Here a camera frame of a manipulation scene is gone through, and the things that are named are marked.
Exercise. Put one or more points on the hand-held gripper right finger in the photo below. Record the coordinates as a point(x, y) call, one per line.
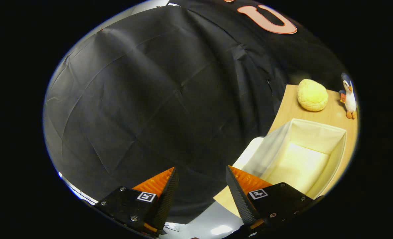
point(241, 199)

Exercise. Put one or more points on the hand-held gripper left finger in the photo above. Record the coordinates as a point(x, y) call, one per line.
point(164, 199)

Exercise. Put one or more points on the cream fabric storage box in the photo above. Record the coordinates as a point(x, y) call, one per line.
point(302, 162)

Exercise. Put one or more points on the yellow plush bun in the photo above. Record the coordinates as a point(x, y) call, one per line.
point(312, 95)

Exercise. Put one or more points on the plush penguin toy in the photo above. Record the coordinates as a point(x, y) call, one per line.
point(350, 99)

